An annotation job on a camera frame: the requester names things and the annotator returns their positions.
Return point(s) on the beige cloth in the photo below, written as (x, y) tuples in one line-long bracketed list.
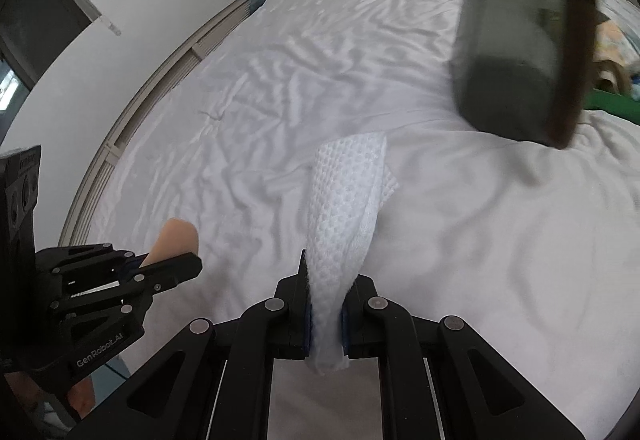
[(176, 238)]

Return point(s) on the white waffle cloth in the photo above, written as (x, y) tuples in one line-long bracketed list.
[(350, 183)]

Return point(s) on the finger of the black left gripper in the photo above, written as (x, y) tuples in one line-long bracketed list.
[(163, 275), (121, 259)]

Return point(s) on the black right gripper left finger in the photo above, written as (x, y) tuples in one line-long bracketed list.
[(211, 381)]

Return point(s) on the green tray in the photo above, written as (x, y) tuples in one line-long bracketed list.
[(616, 105)]

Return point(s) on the white bed sheet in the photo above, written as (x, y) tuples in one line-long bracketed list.
[(328, 126)]

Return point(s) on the grey bin with lid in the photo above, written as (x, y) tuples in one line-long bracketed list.
[(521, 68)]

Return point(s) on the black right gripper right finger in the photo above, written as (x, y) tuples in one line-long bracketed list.
[(442, 380)]

